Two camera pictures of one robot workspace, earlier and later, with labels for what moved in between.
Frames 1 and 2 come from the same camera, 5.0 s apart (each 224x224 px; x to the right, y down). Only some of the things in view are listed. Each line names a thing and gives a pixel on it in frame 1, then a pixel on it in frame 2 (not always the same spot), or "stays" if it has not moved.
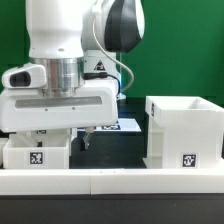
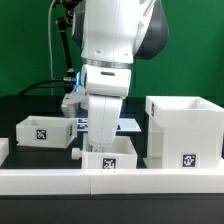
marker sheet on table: [122, 125] stays
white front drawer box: [37, 150] → [120, 155]
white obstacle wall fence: [112, 181] stays
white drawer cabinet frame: [184, 132] stays
